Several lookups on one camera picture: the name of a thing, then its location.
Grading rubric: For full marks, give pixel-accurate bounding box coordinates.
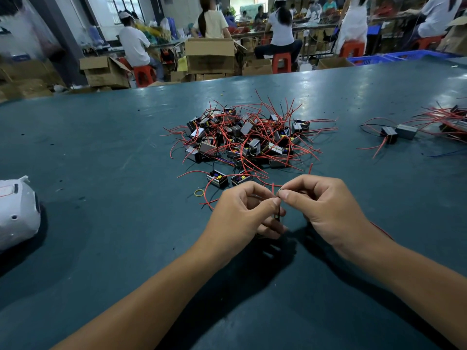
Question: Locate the shallow cardboard box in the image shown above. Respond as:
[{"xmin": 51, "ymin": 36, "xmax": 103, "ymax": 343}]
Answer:
[{"xmin": 317, "ymin": 57, "xmax": 354, "ymax": 70}]

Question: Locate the person's right forearm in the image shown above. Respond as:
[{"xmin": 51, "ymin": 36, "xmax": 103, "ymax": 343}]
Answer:
[{"xmin": 354, "ymin": 237, "xmax": 467, "ymax": 350}]

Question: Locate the low cardboard box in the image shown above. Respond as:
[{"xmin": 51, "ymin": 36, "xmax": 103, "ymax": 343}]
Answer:
[{"xmin": 242, "ymin": 59, "xmax": 273, "ymax": 76}]

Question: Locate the large closed cardboard box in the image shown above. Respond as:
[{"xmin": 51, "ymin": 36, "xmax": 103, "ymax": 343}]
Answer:
[{"xmin": 184, "ymin": 38, "xmax": 236, "ymax": 73}]

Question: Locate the central pile of wired modules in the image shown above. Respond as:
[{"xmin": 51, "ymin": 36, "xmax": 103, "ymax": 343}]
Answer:
[{"xmin": 164, "ymin": 98, "xmax": 340, "ymax": 209}]

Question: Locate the person's right hand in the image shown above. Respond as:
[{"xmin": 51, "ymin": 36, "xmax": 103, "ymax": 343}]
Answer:
[{"xmin": 279, "ymin": 175, "xmax": 380, "ymax": 263}]

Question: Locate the person's left forearm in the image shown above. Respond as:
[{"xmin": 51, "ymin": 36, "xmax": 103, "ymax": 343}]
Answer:
[{"xmin": 53, "ymin": 251, "xmax": 227, "ymax": 350}]

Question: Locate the open cardboard box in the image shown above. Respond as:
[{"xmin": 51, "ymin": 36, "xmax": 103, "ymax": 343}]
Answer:
[{"xmin": 79, "ymin": 56, "xmax": 132, "ymax": 88}]

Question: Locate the person's left hand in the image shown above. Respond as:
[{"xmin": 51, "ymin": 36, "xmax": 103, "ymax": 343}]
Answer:
[{"xmin": 196, "ymin": 180, "xmax": 287, "ymax": 270}]

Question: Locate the white plastic shell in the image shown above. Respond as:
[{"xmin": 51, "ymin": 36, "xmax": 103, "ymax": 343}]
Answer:
[{"xmin": 0, "ymin": 175, "xmax": 42, "ymax": 252}]

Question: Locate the tilted cardboard box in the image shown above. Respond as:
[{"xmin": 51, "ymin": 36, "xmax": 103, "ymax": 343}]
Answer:
[{"xmin": 438, "ymin": 17, "xmax": 467, "ymax": 57}]

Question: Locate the red plastic stool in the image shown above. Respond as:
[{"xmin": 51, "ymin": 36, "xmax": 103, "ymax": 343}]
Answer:
[
  {"xmin": 417, "ymin": 36, "xmax": 446, "ymax": 50},
  {"xmin": 272, "ymin": 53, "xmax": 293, "ymax": 74},
  {"xmin": 340, "ymin": 41, "xmax": 366, "ymax": 57},
  {"xmin": 133, "ymin": 65, "xmax": 156, "ymax": 88}
]

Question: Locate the blue plastic crate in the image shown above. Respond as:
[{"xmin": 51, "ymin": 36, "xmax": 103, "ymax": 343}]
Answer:
[
  {"xmin": 348, "ymin": 56, "xmax": 395, "ymax": 66},
  {"xmin": 383, "ymin": 49, "xmax": 457, "ymax": 61}
]

